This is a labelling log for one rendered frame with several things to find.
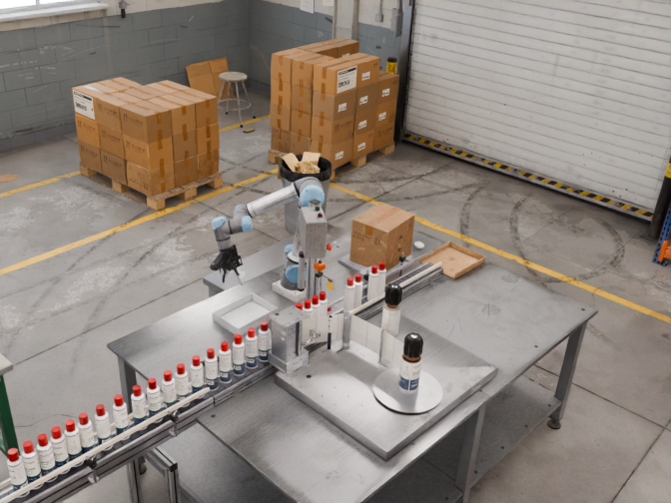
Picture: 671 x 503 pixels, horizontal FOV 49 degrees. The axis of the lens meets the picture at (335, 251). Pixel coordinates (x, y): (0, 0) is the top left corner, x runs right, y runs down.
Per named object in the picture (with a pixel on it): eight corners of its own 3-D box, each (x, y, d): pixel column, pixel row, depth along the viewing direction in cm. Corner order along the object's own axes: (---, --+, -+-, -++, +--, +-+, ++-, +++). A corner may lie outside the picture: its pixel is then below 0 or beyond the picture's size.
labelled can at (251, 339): (251, 371, 330) (251, 333, 320) (244, 365, 333) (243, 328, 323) (260, 366, 334) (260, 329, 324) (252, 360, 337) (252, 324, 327)
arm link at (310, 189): (305, 273, 391) (325, 180, 367) (306, 287, 377) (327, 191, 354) (283, 270, 389) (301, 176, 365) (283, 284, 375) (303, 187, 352)
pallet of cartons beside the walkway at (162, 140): (224, 186, 717) (222, 97, 674) (156, 213, 660) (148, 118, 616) (147, 153, 782) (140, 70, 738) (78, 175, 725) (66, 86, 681)
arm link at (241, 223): (249, 210, 371) (228, 214, 371) (249, 219, 361) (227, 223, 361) (253, 223, 375) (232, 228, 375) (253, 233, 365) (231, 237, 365)
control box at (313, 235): (305, 258, 340) (306, 223, 331) (300, 242, 355) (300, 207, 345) (326, 257, 342) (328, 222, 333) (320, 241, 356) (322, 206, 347)
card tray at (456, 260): (454, 279, 419) (455, 273, 417) (419, 262, 435) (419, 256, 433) (484, 261, 439) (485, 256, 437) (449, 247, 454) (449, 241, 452)
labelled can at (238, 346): (238, 378, 326) (237, 340, 316) (231, 372, 329) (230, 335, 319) (247, 373, 329) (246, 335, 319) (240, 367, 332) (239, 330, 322)
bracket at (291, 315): (287, 327, 317) (287, 326, 316) (270, 317, 323) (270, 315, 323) (309, 316, 325) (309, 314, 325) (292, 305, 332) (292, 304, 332)
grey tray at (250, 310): (238, 336, 361) (238, 328, 359) (212, 320, 373) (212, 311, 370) (278, 315, 379) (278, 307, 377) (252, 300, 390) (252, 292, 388)
